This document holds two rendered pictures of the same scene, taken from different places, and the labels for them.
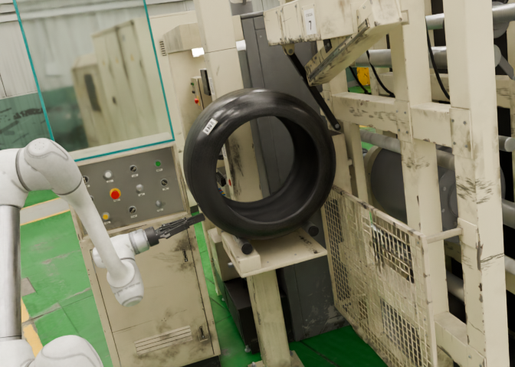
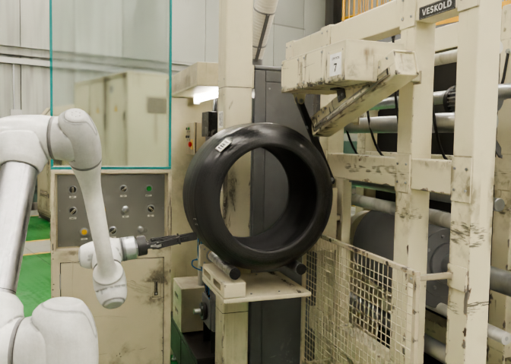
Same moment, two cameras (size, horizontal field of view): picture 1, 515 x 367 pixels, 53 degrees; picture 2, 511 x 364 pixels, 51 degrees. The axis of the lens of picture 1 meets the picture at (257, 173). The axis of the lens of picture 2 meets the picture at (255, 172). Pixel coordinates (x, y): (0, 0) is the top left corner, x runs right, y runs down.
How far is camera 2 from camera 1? 39 cm
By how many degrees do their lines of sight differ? 13
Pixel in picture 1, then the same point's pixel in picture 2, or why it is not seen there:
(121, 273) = (111, 269)
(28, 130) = not seen: outside the picture
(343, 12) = (366, 61)
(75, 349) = (77, 307)
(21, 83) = not seen: outside the picture
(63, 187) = (84, 161)
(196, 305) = (156, 345)
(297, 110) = (306, 147)
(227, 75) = (238, 111)
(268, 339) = not seen: outside the picture
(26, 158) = (60, 122)
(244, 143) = (242, 179)
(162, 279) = (128, 309)
